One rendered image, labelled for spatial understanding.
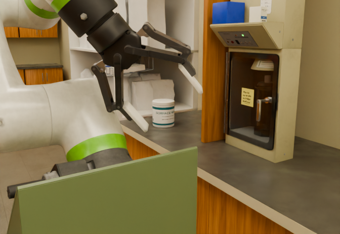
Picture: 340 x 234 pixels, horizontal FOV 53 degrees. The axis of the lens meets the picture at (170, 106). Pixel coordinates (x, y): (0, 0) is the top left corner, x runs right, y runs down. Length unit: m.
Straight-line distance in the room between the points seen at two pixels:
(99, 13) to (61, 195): 0.30
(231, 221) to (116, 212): 0.79
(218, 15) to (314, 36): 0.55
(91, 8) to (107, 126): 0.24
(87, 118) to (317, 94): 1.36
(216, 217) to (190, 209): 0.72
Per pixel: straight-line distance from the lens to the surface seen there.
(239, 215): 1.31
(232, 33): 1.48
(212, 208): 1.43
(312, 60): 1.85
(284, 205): 1.16
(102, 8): 0.59
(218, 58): 1.66
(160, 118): 1.94
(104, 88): 0.66
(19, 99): 0.69
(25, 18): 1.03
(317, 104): 1.85
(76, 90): 0.73
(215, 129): 1.72
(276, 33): 1.37
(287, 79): 1.44
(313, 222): 1.10
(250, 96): 1.52
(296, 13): 1.45
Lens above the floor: 1.46
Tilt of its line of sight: 12 degrees down
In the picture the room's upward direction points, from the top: straight up
